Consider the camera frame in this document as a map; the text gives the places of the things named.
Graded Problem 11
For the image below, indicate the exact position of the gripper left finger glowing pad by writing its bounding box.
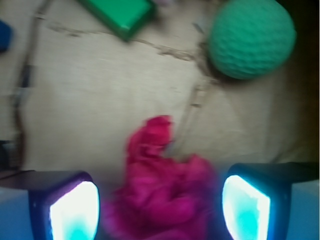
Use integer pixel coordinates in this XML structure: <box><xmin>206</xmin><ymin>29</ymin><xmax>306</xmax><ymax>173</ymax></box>
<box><xmin>0</xmin><ymin>170</ymin><xmax>100</xmax><ymax>240</ymax></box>

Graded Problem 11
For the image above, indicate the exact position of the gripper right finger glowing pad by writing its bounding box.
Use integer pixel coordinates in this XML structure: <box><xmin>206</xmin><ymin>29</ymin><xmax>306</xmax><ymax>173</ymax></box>
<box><xmin>221</xmin><ymin>162</ymin><xmax>320</xmax><ymax>240</ymax></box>

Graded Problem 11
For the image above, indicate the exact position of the red paper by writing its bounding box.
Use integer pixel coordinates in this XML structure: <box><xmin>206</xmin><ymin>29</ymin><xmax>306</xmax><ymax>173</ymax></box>
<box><xmin>101</xmin><ymin>115</ymin><xmax>219</xmax><ymax>240</ymax></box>

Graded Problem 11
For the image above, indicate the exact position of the brown paper bag tray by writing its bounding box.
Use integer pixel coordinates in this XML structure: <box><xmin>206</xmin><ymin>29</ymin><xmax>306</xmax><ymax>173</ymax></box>
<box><xmin>0</xmin><ymin>0</ymin><xmax>319</xmax><ymax>182</ymax></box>

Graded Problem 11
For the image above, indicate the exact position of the green dimpled ball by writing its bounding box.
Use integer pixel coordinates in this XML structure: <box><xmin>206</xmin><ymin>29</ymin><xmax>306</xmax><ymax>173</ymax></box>
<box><xmin>208</xmin><ymin>0</ymin><xmax>297</xmax><ymax>80</ymax></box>

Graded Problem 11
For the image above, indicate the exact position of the blue rectangular block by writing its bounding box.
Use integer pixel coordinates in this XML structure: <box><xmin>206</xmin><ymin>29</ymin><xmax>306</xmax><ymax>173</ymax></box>
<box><xmin>0</xmin><ymin>20</ymin><xmax>13</xmax><ymax>53</ymax></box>

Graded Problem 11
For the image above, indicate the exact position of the green rectangular block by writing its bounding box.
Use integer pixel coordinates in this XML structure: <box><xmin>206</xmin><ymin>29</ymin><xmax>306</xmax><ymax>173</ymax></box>
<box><xmin>79</xmin><ymin>0</ymin><xmax>157</xmax><ymax>42</ymax></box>

